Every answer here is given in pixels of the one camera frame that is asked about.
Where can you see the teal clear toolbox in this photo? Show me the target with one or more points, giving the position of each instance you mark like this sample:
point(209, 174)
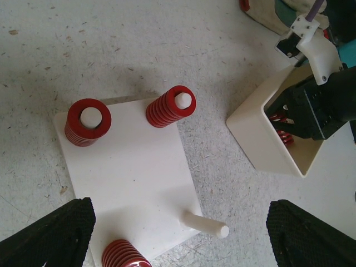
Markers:
point(347, 53)

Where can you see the small red spring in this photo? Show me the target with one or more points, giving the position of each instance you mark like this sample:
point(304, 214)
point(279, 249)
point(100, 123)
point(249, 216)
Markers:
point(285, 137)
point(121, 253)

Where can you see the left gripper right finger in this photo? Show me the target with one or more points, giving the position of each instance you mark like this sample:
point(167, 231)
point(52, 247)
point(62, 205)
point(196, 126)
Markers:
point(300, 239)

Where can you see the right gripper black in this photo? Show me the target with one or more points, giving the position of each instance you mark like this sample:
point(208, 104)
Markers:
point(317, 112)

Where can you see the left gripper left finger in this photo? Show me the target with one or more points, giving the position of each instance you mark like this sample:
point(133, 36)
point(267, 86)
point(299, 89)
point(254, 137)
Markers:
point(61, 238)

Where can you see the large red spring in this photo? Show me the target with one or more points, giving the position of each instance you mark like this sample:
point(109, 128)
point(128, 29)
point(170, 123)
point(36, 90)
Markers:
point(87, 121)

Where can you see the white peg fixture plate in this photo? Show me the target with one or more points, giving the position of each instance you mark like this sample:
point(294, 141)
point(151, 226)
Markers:
point(139, 182)

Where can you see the beige work glove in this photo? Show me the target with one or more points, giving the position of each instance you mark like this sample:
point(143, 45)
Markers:
point(282, 16)

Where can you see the white spring tray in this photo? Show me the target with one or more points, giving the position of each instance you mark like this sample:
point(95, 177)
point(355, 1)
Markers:
point(267, 148)

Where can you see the medium red spring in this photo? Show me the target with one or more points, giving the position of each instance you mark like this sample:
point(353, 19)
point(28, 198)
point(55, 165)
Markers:
point(177, 103)

